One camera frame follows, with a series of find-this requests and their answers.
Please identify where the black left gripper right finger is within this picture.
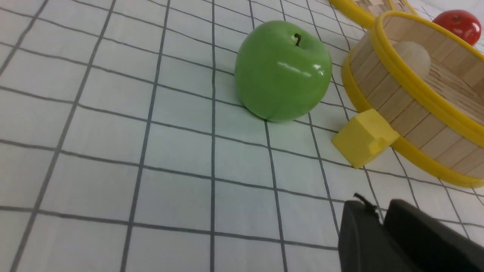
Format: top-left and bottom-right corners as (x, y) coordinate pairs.
(383, 199), (484, 272)

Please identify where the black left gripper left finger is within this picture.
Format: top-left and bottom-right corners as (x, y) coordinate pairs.
(338, 193), (420, 272)

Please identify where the yellow cube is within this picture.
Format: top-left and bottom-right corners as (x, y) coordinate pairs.
(331, 109), (399, 169)

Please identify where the red tomato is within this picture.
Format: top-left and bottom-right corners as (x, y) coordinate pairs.
(432, 10), (482, 46)

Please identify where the woven bamboo steamer lid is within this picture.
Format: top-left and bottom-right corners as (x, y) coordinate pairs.
(328, 0), (418, 29)

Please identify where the bamboo steamer tray yellow rim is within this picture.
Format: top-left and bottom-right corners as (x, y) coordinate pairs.
(341, 11), (484, 188)

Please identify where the green apple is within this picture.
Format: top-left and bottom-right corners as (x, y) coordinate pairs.
(234, 20), (332, 122)

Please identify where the white bun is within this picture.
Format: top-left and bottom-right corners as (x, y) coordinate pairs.
(393, 41), (431, 79)

